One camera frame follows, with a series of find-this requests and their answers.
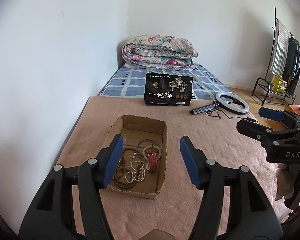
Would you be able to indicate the red strap wristwatch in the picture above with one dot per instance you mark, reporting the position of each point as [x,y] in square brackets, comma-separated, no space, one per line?
[152,157]

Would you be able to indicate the black folded tripod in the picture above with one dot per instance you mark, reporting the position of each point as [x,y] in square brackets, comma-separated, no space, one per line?
[204,109]

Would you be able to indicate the white ring light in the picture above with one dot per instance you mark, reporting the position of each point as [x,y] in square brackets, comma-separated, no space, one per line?
[232,103]

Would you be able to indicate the orange box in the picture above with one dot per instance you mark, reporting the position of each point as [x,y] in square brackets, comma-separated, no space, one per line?
[298,108]

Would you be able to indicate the hanging clothes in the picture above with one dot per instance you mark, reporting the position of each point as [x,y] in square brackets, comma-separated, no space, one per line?
[285,57]

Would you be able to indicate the black snack bag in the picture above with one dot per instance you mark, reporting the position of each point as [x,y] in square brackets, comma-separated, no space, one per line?
[168,90]

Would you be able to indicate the black metal clothes rack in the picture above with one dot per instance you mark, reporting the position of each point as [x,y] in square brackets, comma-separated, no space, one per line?
[263,88]

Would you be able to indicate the yellow green box on rack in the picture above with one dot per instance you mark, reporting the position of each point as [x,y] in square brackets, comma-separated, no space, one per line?
[279,85]

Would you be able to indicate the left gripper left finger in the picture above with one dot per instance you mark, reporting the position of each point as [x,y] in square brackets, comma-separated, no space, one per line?
[51,213]

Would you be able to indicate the folded floral quilt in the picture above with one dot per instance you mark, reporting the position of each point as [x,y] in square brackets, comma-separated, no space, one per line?
[159,51]

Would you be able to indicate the open cardboard box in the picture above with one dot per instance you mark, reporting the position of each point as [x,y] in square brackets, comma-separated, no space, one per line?
[131,175]

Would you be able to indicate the dark blue bangle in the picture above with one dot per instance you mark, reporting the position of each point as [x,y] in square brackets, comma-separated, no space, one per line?
[143,143]

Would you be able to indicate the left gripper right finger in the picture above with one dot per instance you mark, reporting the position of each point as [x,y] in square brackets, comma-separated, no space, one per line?
[251,215]

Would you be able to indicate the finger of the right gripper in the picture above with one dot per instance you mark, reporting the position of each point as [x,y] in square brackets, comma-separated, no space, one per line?
[255,131]
[271,114]

